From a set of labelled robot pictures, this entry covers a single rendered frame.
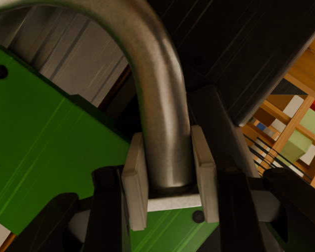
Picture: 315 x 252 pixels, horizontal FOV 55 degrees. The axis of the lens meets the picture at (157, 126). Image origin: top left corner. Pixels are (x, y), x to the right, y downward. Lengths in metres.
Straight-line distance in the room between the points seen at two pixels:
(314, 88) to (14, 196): 0.87
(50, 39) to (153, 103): 0.11
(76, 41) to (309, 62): 0.67
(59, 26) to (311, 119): 3.61
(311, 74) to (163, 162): 0.85
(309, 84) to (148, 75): 0.84
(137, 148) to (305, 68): 0.86
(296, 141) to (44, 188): 3.30
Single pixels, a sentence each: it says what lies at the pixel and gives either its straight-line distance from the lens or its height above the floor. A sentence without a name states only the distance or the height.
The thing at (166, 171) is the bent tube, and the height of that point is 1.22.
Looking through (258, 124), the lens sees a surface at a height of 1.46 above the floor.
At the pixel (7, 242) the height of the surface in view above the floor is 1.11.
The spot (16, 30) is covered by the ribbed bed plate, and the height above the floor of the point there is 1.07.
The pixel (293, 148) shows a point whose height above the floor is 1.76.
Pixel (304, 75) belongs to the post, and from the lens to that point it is 0.99.
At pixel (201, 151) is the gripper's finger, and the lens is 0.15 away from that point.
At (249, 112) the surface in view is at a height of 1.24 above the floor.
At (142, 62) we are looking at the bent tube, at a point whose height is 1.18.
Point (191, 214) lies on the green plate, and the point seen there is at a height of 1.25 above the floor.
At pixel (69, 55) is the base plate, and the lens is 0.62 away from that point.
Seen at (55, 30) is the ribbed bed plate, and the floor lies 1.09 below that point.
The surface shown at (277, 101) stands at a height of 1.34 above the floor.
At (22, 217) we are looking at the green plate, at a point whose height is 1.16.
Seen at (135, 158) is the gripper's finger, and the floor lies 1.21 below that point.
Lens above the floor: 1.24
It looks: 13 degrees down
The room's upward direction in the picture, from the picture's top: 129 degrees clockwise
